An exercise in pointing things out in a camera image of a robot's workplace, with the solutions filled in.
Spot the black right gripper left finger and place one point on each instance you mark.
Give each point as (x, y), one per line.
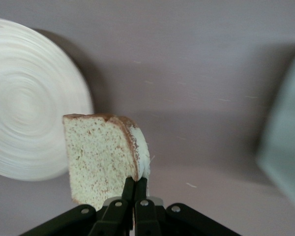
(113, 218)

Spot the brown bread slice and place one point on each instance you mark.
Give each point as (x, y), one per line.
(96, 157)

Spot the cream and chrome toaster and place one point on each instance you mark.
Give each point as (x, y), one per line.
(285, 137)

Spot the round wooden plate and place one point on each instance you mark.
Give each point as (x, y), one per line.
(27, 103)

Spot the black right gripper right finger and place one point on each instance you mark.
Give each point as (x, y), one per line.
(150, 221)

